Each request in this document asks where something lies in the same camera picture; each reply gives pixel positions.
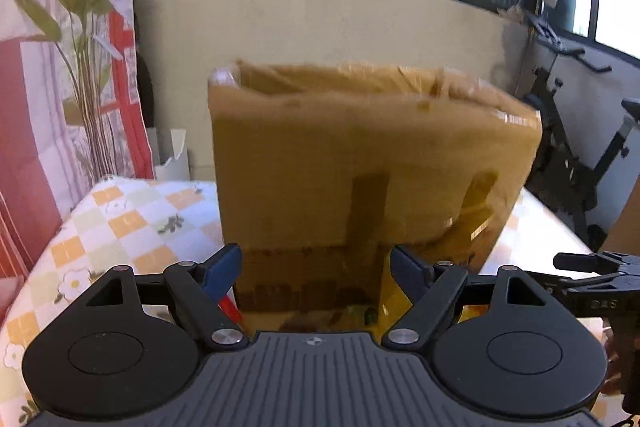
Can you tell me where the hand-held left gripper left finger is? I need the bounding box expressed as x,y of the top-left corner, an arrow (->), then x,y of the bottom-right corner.
82,243 -> 251,352

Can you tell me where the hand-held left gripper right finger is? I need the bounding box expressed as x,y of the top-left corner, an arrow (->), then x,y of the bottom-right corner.
381,244 -> 556,351

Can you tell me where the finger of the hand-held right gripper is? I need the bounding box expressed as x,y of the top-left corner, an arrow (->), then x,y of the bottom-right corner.
545,275 -> 640,319
552,252 -> 640,277

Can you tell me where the red snack packet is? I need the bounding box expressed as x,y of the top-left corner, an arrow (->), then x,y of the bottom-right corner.
218,293 -> 244,325

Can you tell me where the yellow snack packet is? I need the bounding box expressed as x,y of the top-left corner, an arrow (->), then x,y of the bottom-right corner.
371,252 -> 496,342

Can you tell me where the taped brown cardboard box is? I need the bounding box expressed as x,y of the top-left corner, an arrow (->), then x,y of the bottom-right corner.
207,61 -> 543,333

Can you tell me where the leaning brown cardboard sheet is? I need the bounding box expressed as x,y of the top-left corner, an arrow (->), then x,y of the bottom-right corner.
599,184 -> 640,256

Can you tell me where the black exercise bike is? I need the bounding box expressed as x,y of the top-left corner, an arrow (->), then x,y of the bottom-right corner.
520,14 -> 640,250

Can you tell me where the red striped floral curtain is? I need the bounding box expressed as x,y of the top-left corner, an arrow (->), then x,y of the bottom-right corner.
0,0 -> 156,323

